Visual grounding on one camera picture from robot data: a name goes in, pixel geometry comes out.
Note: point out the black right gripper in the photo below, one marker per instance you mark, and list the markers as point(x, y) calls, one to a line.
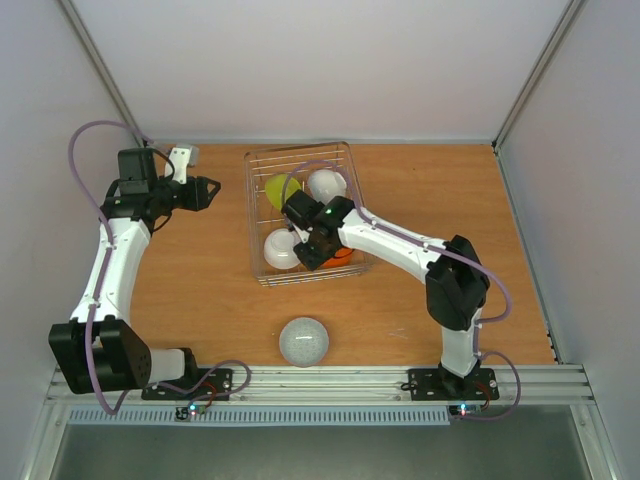
point(310, 255)

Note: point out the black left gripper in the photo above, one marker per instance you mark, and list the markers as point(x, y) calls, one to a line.
point(205, 198)

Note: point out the green white bowl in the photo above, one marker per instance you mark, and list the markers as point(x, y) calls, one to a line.
point(278, 188)

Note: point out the white ceramic bowl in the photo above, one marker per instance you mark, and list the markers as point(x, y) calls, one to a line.
point(326, 184)

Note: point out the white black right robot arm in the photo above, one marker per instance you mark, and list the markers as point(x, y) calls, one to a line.
point(456, 284)

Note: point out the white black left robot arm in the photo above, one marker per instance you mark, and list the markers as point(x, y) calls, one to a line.
point(98, 347)

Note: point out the grey speckled bowl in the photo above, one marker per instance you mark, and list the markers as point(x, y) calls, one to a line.
point(304, 342)

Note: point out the left small circuit board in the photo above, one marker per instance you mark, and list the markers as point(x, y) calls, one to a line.
point(192, 411)

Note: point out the small circuit board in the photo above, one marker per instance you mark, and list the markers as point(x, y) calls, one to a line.
point(465, 409)
point(192, 411)

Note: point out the right small circuit board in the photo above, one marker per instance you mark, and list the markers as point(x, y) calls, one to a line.
point(465, 409)

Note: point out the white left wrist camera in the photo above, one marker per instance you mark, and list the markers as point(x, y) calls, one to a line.
point(181, 156)

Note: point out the silver wire dish rack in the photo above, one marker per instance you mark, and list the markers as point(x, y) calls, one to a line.
point(293, 165)

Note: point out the aluminium front rail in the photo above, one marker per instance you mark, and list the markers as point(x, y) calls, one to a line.
point(371, 385)

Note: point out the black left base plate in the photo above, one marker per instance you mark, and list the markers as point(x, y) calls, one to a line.
point(219, 382)

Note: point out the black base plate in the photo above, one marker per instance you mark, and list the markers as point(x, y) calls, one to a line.
point(219, 382)
point(437, 384)

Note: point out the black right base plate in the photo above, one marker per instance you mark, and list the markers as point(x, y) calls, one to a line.
point(437, 384)

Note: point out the grey slotted cable duct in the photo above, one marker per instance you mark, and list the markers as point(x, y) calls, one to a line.
point(264, 416)

